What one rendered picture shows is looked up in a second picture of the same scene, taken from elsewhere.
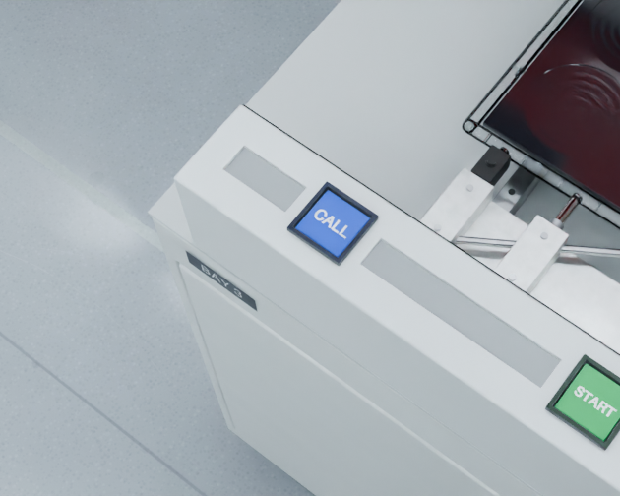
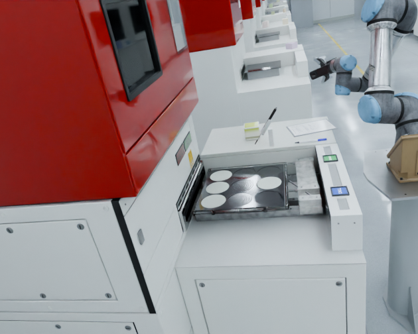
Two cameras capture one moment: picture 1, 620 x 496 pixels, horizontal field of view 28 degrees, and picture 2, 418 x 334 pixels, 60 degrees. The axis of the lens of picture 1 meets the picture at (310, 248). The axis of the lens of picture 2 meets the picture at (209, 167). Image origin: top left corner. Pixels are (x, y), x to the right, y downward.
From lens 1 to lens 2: 153 cm
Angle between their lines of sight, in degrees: 78
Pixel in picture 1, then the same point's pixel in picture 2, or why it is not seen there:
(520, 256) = (309, 187)
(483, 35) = (251, 238)
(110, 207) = not seen: outside the picture
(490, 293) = (326, 173)
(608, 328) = (307, 181)
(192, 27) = not seen: outside the picture
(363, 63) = (278, 251)
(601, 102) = (262, 196)
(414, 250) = (330, 182)
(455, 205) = (308, 197)
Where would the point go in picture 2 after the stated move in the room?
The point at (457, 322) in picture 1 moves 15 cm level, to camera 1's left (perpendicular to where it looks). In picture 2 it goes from (336, 174) to (372, 187)
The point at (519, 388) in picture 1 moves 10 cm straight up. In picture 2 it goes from (338, 164) to (338, 140)
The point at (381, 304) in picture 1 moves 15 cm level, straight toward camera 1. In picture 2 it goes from (346, 180) to (377, 166)
